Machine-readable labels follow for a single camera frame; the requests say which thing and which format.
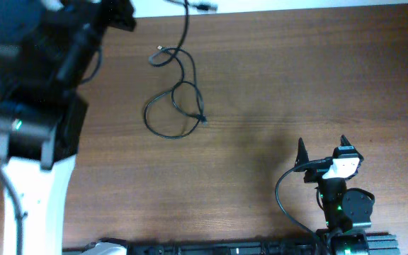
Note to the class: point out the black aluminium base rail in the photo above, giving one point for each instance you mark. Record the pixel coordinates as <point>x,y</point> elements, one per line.
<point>225,248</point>

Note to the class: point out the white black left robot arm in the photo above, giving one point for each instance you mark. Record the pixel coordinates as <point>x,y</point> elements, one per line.
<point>45,50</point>

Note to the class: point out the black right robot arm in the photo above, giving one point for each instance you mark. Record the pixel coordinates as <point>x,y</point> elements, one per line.
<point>346,210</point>

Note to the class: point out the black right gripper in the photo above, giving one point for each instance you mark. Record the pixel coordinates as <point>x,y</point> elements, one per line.
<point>313,173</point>

